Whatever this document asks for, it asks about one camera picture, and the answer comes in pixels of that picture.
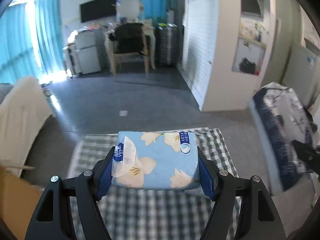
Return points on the white mini fridge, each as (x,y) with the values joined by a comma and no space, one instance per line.
(87,52)

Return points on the cardboard box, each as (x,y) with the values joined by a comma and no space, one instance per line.
(18,201)

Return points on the checkered tablecloth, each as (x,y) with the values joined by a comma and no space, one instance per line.
(147,214)

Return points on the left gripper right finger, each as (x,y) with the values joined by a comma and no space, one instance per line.
(210,181)

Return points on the black television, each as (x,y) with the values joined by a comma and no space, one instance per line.
(97,9)

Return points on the blue curtain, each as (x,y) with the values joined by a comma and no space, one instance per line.
(31,42)

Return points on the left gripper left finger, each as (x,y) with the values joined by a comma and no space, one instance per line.
(102,178)

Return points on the blue floral tissue pack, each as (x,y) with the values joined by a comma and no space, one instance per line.
(156,161)

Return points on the round white mirror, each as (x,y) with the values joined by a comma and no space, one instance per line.
(129,8)

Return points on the wooden chair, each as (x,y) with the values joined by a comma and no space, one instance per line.
(144,57)

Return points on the black suitcase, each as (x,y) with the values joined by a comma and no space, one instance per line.
(166,44)

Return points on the bed with beige cover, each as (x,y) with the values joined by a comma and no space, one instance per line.
(24,112)

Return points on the black backpack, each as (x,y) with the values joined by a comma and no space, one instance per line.
(129,38)

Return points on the white drawer cabinet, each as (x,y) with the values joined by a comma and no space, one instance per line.
(72,59)

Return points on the white dressing table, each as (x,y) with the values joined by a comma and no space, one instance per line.
(149,33)

